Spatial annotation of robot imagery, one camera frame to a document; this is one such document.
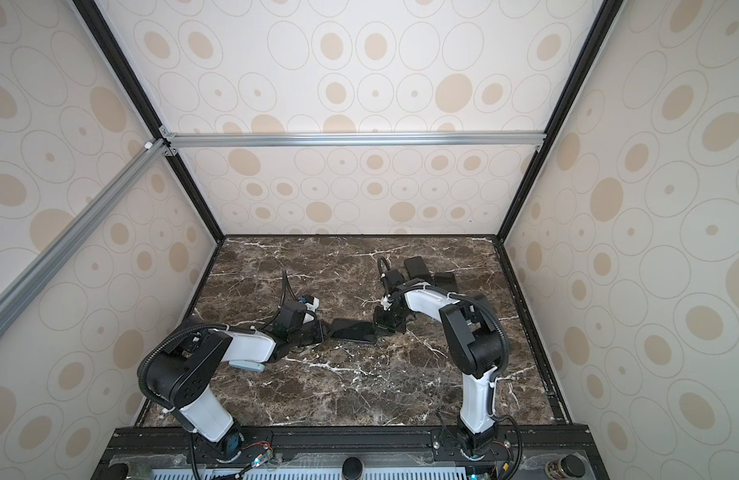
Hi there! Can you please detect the blue-edged phone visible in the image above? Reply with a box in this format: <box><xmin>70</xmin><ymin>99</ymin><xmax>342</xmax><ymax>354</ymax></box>
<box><xmin>328</xmin><ymin>318</ymin><xmax>377</xmax><ymax>344</ymax></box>

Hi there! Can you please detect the black phone with pink case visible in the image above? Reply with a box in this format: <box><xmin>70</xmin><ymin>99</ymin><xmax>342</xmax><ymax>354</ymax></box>
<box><xmin>403</xmin><ymin>256</ymin><xmax>433</xmax><ymax>284</ymax></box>

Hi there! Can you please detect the silver-edged black phone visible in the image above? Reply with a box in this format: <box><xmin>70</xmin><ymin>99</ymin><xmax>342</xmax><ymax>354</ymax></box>
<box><xmin>433</xmin><ymin>272</ymin><xmax>459</xmax><ymax>293</ymax></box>

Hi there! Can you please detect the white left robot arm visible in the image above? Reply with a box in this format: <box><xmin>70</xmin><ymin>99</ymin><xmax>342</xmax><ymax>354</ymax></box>
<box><xmin>137</xmin><ymin>272</ymin><xmax>326</xmax><ymax>449</ymax></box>

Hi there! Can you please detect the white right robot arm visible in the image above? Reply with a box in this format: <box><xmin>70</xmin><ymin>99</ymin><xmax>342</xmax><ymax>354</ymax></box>
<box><xmin>373</xmin><ymin>257</ymin><xmax>523</xmax><ymax>479</ymax></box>

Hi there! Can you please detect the light blue stapler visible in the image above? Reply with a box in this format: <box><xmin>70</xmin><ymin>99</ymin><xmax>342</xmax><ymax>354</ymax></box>
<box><xmin>228</xmin><ymin>360</ymin><xmax>265</xmax><ymax>373</ymax></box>

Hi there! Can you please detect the black knob centre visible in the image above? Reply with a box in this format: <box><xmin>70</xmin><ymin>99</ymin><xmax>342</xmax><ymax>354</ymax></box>
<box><xmin>340</xmin><ymin>457</ymin><xmax>364</xmax><ymax>480</ymax></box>

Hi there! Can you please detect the brown-capped jar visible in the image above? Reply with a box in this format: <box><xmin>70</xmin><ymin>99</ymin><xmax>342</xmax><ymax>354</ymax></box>
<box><xmin>545</xmin><ymin>454</ymin><xmax>587</xmax><ymax>480</ymax></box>

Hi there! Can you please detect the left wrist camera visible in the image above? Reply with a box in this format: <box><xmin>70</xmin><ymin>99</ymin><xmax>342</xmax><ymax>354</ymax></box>
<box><xmin>276</xmin><ymin>295</ymin><xmax>320</xmax><ymax>331</ymax></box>

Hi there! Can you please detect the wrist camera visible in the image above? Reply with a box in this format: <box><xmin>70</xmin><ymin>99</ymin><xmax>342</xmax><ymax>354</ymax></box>
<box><xmin>276</xmin><ymin>295</ymin><xmax>320</xmax><ymax>331</ymax></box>
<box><xmin>381</xmin><ymin>269</ymin><xmax>407</xmax><ymax>309</ymax></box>

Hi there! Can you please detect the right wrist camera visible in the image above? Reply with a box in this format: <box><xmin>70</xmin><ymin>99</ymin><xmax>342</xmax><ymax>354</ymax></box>
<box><xmin>381</xmin><ymin>269</ymin><xmax>407</xmax><ymax>309</ymax></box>

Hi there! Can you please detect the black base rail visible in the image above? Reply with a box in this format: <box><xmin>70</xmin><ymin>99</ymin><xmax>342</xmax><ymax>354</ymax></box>
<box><xmin>92</xmin><ymin>422</ymin><xmax>608</xmax><ymax>479</ymax></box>

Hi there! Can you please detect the silver aluminium rail back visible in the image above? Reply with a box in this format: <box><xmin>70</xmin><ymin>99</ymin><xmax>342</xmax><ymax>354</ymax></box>
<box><xmin>166</xmin><ymin>131</ymin><xmax>545</xmax><ymax>148</ymax></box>

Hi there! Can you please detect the silver aluminium rail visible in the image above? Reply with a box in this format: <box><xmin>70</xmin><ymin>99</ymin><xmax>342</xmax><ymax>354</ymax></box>
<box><xmin>0</xmin><ymin>138</ymin><xmax>167</xmax><ymax>340</ymax></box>
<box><xmin>166</xmin><ymin>131</ymin><xmax>545</xmax><ymax>148</ymax></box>

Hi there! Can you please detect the silver aluminium rail left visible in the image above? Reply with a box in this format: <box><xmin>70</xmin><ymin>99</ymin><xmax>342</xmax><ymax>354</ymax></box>
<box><xmin>0</xmin><ymin>138</ymin><xmax>167</xmax><ymax>340</ymax></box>

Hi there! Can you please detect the black corner frame post right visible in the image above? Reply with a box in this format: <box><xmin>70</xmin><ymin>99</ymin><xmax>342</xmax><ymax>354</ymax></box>
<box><xmin>497</xmin><ymin>0</ymin><xmax>625</xmax><ymax>245</ymax></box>

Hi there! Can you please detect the black corner frame post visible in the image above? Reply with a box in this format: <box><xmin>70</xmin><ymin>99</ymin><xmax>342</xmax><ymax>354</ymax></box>
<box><xmin>497</xmin><ymin>0</ymin><xmax>625</xmax><ymax>245</ymax></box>
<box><xmin>72</xmin><ymin>0</ymin><xmax>225</xmax><ymax>244</ymax></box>

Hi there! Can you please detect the black corner frame post left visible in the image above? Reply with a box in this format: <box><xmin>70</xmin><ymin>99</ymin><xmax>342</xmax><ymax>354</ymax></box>
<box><xmin>72</xmin><ymin>0</ymin><xmax>225</xmax><ymax>244</ymax></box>

